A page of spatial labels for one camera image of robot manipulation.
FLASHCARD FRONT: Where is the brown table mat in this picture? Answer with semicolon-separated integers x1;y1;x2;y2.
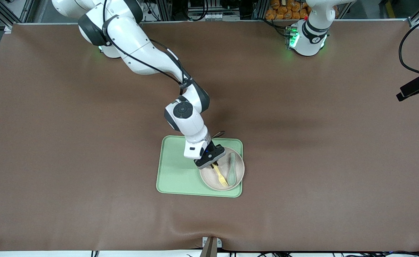
0;20;419;252

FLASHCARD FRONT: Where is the yellow plastic fork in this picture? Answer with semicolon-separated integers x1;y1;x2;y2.
212;164;229;187

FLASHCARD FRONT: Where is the silver aluminium frame post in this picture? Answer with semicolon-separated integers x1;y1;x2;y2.
156;0;173;21
254;0;269;20

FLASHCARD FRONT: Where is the metal clamp bracket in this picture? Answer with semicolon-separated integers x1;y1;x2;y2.
199;236;223;257

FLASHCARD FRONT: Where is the white connector block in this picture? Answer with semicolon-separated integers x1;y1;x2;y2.
204;12;232;21

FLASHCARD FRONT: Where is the light green rectangular tray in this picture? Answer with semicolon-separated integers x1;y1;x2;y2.
156;135;244;198

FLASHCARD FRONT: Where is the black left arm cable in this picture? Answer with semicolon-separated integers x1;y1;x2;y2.
399;14;419;77

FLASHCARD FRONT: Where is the beige round plate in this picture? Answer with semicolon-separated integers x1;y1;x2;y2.
199;146;245;192

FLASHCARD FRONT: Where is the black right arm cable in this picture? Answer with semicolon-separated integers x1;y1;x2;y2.
103;0;193;87

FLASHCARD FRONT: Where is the pale green plastic spoon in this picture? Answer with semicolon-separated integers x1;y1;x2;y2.
227;153;237;186

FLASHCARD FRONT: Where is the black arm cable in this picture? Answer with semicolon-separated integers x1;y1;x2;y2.
103;0;193;87
399;14;419;77

